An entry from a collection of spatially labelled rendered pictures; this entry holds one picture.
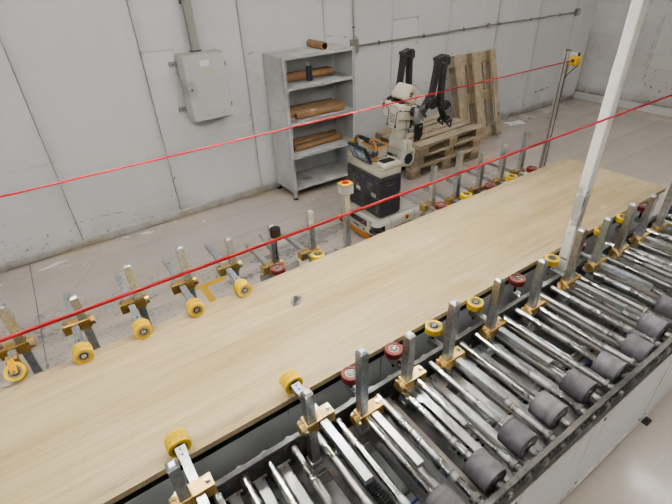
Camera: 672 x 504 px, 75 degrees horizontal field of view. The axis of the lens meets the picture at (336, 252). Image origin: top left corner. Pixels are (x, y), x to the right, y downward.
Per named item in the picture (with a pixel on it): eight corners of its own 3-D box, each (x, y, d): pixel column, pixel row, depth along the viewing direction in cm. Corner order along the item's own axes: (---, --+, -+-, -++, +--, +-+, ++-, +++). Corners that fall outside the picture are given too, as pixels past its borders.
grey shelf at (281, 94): (277, 188, 548) (261, 52, 464) (337, 169, 589) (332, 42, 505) (295, 200, 517) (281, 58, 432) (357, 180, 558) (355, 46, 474)
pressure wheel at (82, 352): (96, 346, 196) (82, 359, 195) (81, 338, 190) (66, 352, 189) (98, 354, 192) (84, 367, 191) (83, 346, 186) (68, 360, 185)
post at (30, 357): (41, 382, 209) (-6, 304, 183) (49, 379, 211) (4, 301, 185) (41, 387, 207) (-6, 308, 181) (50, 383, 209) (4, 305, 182)
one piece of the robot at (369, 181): (379, 231, 418) (381, 145, 372) (346, 209, 456) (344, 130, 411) (406, 220, 433) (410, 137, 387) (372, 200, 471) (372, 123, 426)
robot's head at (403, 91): (404, 99, 386) (413, 84, 385) (388, 94, 401) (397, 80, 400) (412, 108, 396) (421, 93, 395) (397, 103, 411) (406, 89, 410)
